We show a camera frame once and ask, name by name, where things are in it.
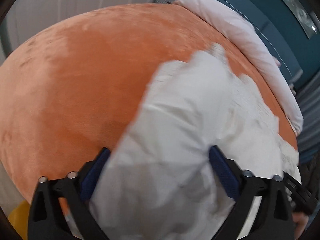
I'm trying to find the white puffer jacket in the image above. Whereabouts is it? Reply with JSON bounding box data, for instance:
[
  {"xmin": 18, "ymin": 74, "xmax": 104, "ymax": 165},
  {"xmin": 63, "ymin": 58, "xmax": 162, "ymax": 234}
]
[{"xmin": 89, "ymin": 43, "xmax": 300, "ymax": 239}]

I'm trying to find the person right hand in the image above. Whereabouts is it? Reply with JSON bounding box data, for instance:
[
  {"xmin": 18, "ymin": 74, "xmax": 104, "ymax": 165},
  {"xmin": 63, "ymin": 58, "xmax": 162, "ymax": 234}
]
[{"xmin": 292, "ymin": 212, "xmax": 309, "ymax": 239}]

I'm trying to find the yellow garment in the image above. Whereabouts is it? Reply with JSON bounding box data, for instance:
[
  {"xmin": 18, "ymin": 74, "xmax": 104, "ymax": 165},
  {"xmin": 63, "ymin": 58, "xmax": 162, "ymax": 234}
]
[{"xmin": 8, "ymin": 200, "xmax": 30, "ymax": 240}]

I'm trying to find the grey blue curtain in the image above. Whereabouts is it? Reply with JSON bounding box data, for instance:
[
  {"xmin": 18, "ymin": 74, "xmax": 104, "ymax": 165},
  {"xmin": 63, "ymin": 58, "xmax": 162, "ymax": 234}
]
[{"xmin": 296, "ymin": 72, "xmax": 319, "ymax": 153}]

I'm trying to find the orange velvet bed cover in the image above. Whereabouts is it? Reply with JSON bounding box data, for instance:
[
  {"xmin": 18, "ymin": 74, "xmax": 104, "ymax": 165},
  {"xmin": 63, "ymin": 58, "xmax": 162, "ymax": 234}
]
[{"xmin": 1, "ymin": 4, "xmax": 297, "ymax": 214}]

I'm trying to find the pink white duvet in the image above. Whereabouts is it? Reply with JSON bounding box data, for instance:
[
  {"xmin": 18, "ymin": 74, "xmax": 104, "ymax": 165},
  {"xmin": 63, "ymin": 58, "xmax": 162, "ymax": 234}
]
[{"xmin": 173, "ymin": 0, "xmax": 304, "ymax": 135}]

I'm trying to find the teal upholstered headboard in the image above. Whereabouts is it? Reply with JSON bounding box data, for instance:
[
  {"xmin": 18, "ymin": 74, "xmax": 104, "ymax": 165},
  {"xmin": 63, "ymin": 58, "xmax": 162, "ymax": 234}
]
[{"xmin": 218, "ymin": 0, "xmax": 319, "ymax": 90}]

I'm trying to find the white panelled wardrobe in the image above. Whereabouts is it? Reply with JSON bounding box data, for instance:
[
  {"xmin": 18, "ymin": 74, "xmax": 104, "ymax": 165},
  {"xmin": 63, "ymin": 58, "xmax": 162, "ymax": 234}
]
[{"xmin": 1, "ymin": 0, "xmax": 153, "ymax": 57}]

